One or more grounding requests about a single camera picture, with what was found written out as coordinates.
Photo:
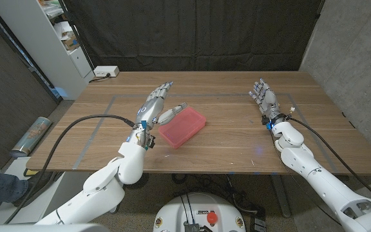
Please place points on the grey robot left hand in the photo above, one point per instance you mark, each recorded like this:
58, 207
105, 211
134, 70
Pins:
150, 109

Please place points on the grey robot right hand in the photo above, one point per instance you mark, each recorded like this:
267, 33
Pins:
269, 101

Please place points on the pink plastic pencil case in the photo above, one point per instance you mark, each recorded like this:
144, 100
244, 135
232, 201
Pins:
185, 129

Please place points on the white robot base torso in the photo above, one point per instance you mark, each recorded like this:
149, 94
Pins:
176, 209

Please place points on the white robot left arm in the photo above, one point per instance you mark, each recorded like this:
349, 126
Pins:
101, 193

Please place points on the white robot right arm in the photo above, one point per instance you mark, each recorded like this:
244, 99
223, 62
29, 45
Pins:
324, 185

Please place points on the white power strip box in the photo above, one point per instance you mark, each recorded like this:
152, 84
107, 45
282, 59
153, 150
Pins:
105, 71

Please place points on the black fabric backdrop curtain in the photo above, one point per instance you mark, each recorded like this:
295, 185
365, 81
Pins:
198, 32

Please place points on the grey metal table leg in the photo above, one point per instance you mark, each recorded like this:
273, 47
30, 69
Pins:
281, 196

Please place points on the black backdrop stand pole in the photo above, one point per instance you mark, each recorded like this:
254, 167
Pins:
77, 38

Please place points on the cardboard box on shelf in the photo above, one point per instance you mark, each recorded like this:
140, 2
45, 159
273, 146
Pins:
70, 42

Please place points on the black power brick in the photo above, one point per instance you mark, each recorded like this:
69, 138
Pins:
258, 224

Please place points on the red emergency stop button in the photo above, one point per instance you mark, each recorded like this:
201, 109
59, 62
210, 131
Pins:
212, 217

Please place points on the white shelf cabinet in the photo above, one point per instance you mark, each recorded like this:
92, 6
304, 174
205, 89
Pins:
40, 42

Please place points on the dark person shoe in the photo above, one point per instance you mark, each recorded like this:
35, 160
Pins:
34, 188

